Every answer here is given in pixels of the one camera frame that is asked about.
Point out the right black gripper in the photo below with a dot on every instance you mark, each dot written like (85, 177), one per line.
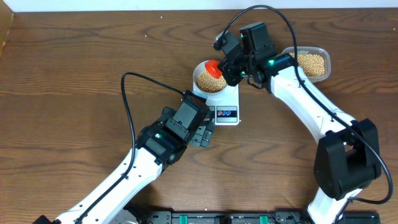
(226, 69)

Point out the soybeans in bowl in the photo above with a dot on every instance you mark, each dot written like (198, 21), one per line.
(207, 83)

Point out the clear plastic soybean container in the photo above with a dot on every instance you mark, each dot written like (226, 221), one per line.
(317, 51)

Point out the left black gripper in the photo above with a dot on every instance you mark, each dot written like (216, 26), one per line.
(203, 135)

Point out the soybeans in container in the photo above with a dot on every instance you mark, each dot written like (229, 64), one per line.
(313, 65)

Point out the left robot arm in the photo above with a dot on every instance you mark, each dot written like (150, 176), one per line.
(158, 146)

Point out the white digital kitchen scale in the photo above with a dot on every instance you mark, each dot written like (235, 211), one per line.
(225, 105)

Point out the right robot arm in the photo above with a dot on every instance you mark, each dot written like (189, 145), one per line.
(347, 154)

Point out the grey round bowl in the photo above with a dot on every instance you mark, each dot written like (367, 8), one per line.
(197, 71)

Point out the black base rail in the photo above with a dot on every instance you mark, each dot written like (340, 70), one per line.
(165, 217)

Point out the red plastic measuring scoop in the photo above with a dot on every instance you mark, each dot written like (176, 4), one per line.
(211, 67)

